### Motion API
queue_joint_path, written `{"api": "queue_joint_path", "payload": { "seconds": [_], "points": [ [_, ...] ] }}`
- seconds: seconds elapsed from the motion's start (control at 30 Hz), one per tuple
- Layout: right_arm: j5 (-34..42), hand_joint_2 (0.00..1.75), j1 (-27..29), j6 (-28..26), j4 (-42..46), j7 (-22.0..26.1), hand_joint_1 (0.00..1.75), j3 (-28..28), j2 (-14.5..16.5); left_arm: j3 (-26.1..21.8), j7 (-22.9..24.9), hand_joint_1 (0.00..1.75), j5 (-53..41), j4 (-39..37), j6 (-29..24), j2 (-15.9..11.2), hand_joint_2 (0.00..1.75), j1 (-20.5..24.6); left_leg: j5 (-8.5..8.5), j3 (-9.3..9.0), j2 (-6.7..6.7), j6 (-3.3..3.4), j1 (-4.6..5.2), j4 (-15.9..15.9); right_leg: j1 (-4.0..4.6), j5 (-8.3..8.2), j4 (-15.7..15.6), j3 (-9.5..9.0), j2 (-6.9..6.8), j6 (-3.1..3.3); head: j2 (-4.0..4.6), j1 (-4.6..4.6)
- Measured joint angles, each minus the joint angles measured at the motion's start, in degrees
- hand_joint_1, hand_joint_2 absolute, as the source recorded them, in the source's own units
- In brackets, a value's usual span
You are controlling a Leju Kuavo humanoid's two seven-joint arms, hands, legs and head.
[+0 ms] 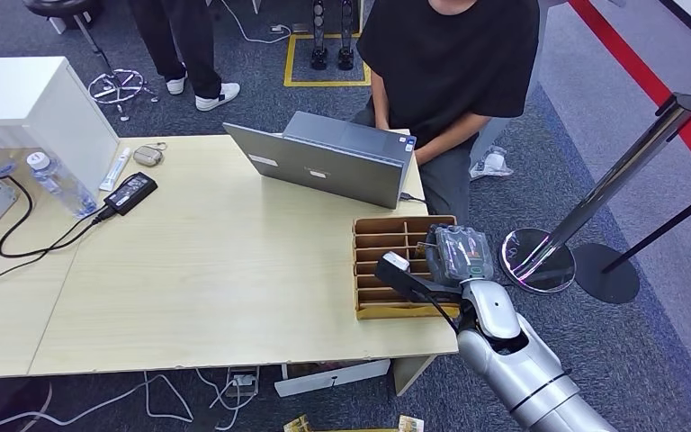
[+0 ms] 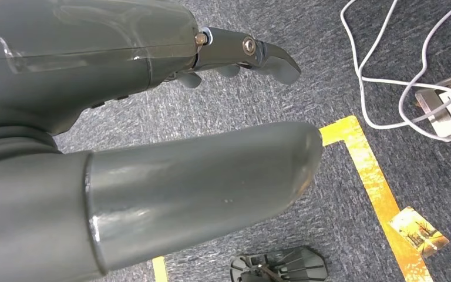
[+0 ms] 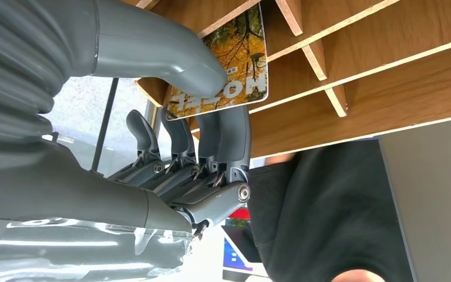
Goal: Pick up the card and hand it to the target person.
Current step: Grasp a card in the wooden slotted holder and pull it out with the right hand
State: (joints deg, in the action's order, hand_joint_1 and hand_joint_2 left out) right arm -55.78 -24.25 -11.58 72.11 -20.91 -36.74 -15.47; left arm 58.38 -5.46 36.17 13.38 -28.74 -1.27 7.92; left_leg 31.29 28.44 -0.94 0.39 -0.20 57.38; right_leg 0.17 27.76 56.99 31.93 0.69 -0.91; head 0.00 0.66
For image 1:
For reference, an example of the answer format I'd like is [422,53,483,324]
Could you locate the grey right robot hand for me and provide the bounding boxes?
[425,223,497,289]

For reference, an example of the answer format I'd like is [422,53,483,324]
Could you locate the wooden card organizer rack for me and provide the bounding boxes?
[352,215,462,321]

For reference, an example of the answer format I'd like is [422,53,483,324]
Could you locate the person's white shoe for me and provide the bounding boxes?
[469,145,516,181]

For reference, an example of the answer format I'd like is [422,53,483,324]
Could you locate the standing person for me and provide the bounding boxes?
[126,0,242,113]

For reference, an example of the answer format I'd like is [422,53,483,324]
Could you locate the grey laptop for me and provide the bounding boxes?
[222,111,417,211]

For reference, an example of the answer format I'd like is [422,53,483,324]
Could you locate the white box under desk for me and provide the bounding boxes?
[273,358,392,400]

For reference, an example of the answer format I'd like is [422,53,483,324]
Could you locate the white power strip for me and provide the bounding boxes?
[225,365,261,399]

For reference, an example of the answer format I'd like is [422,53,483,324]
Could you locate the black robot stand legs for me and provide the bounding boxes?
[310,0,357,72]

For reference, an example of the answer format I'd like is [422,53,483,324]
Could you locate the red barrier belt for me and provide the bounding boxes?
[567,0,691,199]

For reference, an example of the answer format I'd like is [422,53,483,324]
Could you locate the grey small pouch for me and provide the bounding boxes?
[133,141,168,168]

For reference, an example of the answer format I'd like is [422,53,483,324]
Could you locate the black power adapter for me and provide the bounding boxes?
[103,172,159,217]

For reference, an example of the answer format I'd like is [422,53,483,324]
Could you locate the white tube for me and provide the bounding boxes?
[98,146,134,194]

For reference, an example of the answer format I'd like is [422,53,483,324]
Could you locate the chrome base stool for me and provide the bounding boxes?
[23,0,161,122]

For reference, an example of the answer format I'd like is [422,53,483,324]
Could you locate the clear water bottle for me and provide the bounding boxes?
[26,151,100,220]

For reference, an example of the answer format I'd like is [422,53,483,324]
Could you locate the white cabinet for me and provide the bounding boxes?
[0,56,122,195]

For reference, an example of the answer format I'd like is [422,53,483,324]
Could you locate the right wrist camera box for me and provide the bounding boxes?
[373,250,464,312]

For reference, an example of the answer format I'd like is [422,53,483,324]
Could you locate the black laptop cable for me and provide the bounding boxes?
[399,191,432,211]

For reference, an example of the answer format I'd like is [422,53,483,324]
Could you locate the black stanchion post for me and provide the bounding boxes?
[572,186,691,306]

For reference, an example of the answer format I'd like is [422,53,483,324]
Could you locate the chrome stanchion post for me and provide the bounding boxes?
[498,92,691,296]

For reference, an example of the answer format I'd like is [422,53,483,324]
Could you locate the white floor cable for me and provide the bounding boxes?
[219,0,293,46]

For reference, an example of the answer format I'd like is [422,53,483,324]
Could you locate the tangled white cables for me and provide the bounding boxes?
[0,368,262,432]

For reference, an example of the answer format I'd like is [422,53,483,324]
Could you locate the black power cable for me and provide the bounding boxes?
[0,164,119,285]

